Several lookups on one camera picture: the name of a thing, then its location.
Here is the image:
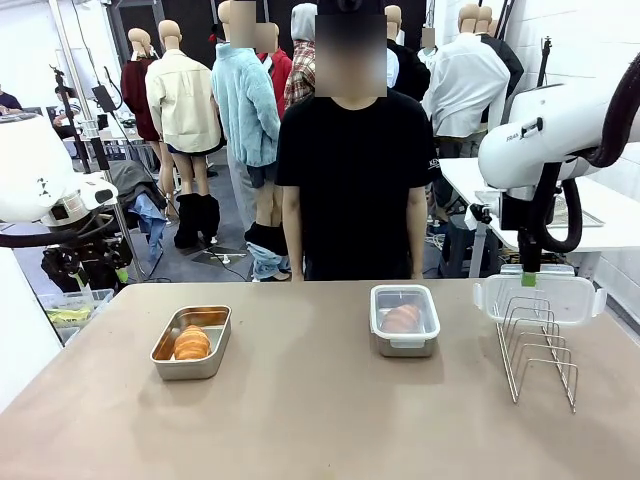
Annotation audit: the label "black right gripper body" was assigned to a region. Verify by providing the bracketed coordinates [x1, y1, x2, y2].
[500, 188, 544, 234]

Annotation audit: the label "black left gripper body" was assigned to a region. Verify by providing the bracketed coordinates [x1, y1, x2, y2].
[49, 214, 114, 256]

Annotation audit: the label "clear plastic latch lid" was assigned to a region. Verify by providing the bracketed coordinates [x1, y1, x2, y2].
[369, 284, 441, 350]
[472, 263, 609, 327]

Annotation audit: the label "metal wire lid rack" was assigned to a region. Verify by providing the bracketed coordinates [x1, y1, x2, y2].
[493, 294, 580, 415]

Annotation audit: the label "golden croissant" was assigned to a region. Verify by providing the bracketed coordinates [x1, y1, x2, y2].
[173, 324, 213, 361]
[382, 304, 422, 334]

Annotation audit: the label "rectangular steel container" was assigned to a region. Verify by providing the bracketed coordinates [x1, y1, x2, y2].
[372, 287, 439, 359]
[149, 305, 233, 381]

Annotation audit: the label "white robot base panel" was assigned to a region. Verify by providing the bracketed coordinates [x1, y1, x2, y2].
[0, 247, 64, 416]

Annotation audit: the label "person's left forearm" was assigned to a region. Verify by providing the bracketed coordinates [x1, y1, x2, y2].
[407, 219, 427, 281]

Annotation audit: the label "blue denim shirt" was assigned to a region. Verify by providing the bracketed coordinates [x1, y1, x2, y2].
[127, 192, 170, 269]

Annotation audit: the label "clear plastic storage bin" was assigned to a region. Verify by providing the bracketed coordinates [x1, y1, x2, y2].
[37, 288, 116, 346]

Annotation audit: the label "black stool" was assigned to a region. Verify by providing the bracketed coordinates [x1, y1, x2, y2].
[442, 214, 501, 279]

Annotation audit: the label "white side table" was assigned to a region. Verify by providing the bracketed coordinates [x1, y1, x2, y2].
[439, 157, 640, 254]

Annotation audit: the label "dark coat heap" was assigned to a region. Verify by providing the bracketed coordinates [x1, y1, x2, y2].
[107, 159, 169, 211]

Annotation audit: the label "yellow bag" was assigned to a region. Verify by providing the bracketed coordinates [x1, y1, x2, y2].
[45, 307, 94, 326]

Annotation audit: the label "black boots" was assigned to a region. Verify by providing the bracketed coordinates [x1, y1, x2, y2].
[173, 192, 222, 251]

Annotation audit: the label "silver stand pole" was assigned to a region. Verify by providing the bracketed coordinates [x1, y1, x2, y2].
[48, 0, 146, 281]

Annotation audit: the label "background person striped shirt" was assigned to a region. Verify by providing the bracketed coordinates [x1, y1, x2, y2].
[52, 84, 85, 142]

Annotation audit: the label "mannequin in white shirt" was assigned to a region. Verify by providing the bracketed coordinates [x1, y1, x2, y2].
[422, 2, 512, 151]

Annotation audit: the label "black panel on stand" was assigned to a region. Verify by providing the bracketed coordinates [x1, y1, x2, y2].
[91, 64, 124, 116]

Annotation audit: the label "mannequin in black coat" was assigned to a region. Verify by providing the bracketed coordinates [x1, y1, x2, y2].
[477, 4, 525, 101]

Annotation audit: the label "black trousers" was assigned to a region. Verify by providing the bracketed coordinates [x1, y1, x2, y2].
[244, 222, 286, 259]

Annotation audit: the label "background person dark shirt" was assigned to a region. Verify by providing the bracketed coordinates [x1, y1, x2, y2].
[0, 83, 24, 116]

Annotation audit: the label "mannequin in dark red sweater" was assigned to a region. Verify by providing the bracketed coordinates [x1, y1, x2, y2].
[120, 27, 162, 174]

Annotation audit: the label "blue jeans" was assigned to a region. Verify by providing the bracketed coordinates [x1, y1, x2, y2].
[249, 244, 292, 282]

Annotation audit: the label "thin black light stand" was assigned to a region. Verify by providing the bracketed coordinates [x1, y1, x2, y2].
[537, 34, 554, 90]

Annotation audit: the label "mannequin in cream jacket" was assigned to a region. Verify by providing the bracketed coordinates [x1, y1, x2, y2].
[144, 19, 225, 201]

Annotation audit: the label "person in black t-shirt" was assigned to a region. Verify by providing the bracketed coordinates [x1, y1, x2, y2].
[274, 0, 444, 282]

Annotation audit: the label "mannequin in black jacket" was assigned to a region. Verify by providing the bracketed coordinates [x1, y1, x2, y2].
[385, 4, 432, 104]

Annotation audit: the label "mannequin in blue shirt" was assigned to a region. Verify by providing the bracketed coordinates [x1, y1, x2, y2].
[385, 4, 401, 90]

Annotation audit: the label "mannequin in light blue fleece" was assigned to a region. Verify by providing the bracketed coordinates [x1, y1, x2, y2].
[210, 0, 282, 236]

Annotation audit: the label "mannequin in red jacket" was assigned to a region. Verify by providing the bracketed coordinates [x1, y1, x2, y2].
[257, 22, 294, 111]

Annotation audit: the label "mannequin in plaid shirt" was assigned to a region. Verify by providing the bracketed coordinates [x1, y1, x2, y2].
[283, 2, 319, 109]

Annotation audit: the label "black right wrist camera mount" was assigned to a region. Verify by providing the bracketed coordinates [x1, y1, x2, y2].
[464, 199, 502, 231]

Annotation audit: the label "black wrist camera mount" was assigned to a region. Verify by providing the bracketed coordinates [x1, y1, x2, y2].
[464, 199, 502, 231]
[41, 246, 77, 275]

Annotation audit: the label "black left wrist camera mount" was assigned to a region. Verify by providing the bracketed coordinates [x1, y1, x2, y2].
[41, 246, 77, 275]

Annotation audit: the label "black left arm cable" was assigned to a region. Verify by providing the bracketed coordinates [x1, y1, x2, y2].
[0, 214, 114, 250]

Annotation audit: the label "thick black right arm hose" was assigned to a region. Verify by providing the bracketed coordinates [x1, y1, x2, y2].
[527, 63, 640, 255]

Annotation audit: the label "black camera tripod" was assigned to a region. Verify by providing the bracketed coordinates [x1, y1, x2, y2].
[48, 64, 94, 174]

